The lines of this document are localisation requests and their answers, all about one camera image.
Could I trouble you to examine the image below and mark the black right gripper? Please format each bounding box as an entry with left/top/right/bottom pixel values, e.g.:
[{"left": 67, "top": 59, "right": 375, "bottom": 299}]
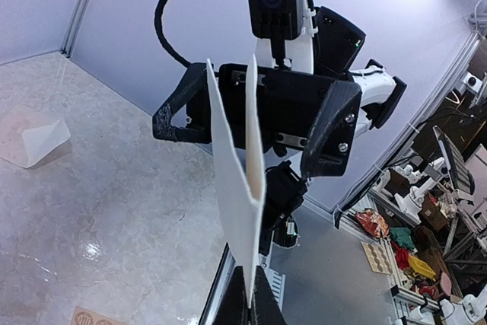
[{"left": 152, "top": 62, "right": 361, "bottom": 180}]

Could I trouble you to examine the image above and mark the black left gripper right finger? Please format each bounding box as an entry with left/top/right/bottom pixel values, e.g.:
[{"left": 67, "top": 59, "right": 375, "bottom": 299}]
[{"left": 249, "top": 266, "right": 286, "bottom": 325}]

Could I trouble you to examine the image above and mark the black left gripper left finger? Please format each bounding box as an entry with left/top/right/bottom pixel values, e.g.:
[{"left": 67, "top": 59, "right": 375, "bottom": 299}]
[{"left": 205, "top": 266, "right": 250, "bottom": 325}]

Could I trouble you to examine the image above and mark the cream letter with ornate border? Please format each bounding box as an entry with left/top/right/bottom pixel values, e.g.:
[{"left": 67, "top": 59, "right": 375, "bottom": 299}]
[{"left": 207, "top": 56, "right": 266, "bottom": 308}]

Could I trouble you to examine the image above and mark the pink envelope with cream flap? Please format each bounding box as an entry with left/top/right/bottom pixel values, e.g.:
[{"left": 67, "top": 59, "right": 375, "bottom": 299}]
[{"left": 1, "top": 114, "right": 71, "bottom": 169}]

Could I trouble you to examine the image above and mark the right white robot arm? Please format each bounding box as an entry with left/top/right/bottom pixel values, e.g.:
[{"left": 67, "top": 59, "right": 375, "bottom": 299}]
[{"left": 152, "top": 7, "right": 406, "bottom": 178}]

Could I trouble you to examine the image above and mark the brown seal sticker sheet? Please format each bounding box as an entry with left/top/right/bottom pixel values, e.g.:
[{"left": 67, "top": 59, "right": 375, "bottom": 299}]
[{"left": 70, "top": 307, "right": 125, "bottom": 325}]

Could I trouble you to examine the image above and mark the cluttered shelf of parts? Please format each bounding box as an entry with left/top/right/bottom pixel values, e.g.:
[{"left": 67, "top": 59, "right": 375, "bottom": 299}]
[{"left": 334, "top": 27, "right": 487, "bottom": 325}]

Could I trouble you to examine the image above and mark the front aluminium rail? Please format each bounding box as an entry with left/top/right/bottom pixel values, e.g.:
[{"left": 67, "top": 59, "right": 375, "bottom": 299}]
[{"left": 199, "top": 202, "right": 343, "bottom": 325}]

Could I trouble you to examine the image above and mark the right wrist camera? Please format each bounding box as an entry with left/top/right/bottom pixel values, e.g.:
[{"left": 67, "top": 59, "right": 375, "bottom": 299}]
[{"left": 248, "top": 0, "right": 304, "bottom": 40}]

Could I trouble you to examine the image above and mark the right aluminium frame post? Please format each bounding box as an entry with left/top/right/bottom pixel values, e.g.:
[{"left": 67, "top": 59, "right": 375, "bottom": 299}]
[{"left": 60, "top": 0, "right": 90, "bottom": 58}]

